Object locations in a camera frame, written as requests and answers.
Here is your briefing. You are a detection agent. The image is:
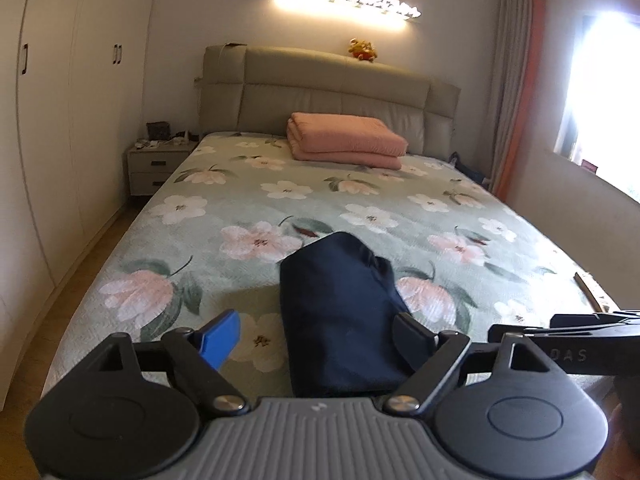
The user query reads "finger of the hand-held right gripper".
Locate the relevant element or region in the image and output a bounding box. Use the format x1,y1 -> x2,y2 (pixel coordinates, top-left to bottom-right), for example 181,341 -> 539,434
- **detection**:
550,311 -> 640,330
487,323 -> 593,345

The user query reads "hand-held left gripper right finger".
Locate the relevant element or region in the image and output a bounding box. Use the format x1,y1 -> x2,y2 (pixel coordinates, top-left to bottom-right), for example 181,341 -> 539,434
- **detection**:
382,312 -> 557,417

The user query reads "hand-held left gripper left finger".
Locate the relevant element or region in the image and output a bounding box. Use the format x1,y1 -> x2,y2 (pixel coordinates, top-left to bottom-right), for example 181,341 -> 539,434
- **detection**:
93,308 -> 252,417

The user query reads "navy striped hoodie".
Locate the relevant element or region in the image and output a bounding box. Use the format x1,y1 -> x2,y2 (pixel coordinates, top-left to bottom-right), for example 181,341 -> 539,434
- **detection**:
278,232 -> 427,399

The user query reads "bed with floral cover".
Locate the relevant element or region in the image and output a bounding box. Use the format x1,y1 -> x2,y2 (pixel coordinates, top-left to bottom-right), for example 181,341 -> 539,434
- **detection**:
42,131 -> 617,411

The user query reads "beige two-drawer nightstand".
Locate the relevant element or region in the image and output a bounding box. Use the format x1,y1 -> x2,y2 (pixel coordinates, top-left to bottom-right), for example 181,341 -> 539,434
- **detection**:
124,140 -> 199,197

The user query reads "small white nightstand clutter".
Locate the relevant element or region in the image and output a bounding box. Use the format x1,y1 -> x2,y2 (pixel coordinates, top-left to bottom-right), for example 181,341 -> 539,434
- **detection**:
132,131 -> 199,150

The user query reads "folded pink blanket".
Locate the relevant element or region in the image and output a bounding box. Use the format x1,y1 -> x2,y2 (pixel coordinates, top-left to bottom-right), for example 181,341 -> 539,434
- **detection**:
286,111 -> 410,171

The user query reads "bright window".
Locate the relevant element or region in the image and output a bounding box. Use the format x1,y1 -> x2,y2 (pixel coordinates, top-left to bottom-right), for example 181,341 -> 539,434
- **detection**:
554,9 -> 640,203

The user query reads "grey and orange curtain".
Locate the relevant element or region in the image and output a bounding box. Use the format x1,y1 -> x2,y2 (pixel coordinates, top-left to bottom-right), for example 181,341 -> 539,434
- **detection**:
491,0 -> 547,204

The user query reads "white wardrobe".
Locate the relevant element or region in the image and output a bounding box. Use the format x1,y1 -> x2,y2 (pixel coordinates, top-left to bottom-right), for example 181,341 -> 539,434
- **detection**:
0,0 -> 162,413

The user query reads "beige padded headboard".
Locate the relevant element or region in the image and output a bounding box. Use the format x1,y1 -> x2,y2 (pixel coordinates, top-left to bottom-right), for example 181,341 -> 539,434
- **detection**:
198,43 -> 462,161

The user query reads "orange plush toy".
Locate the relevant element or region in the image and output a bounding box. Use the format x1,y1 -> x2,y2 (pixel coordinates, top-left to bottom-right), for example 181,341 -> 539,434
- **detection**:
347,37 -> 379,63

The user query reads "wooden bed frame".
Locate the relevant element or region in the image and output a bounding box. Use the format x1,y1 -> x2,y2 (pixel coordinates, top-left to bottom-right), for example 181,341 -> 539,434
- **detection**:
574,271 -> 621,315

